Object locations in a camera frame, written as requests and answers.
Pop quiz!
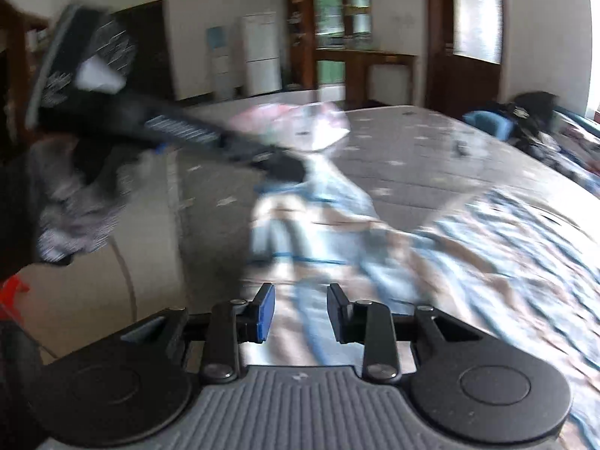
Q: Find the wooden door with window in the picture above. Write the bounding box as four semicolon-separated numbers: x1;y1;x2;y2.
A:
426;0;509;119

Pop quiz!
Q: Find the light blue cloth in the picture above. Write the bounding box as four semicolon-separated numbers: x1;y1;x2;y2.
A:
463;110;519;142

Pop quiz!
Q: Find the grey star-print bed mattress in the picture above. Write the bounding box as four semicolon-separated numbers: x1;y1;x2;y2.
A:
175;89;591;301

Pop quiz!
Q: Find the white refrigerator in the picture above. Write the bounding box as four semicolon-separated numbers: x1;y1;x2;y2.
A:
241;11;283;98

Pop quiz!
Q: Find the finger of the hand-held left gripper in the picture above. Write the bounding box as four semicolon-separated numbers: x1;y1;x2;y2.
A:
219;126;306;183

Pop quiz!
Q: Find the pile of dark clothes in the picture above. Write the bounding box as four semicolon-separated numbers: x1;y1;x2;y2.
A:
487;91;600;183

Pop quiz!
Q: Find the light blue patterned garment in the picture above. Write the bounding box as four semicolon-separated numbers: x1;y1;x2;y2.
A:
241;152;600;434

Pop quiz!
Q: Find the wooden desk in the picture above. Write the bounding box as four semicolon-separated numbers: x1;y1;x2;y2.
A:
285;0;419;106

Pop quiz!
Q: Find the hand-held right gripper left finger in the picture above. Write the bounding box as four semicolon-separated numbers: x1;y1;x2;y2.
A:
121;282;276;383

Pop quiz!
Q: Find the wooden shelf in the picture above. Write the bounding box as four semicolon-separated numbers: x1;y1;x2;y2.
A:
0;0;50;151

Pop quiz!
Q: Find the white water dispenser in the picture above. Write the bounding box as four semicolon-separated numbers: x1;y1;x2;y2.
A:
206;25;235;100

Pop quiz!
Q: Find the pink cloth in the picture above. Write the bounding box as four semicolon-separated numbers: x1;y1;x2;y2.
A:
227;100;352;153

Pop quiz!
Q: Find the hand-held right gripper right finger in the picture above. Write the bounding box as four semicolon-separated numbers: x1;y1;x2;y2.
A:
327;282;479;383

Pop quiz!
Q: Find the red plastic object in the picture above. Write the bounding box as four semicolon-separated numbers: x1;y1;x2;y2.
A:
0;276;30;325

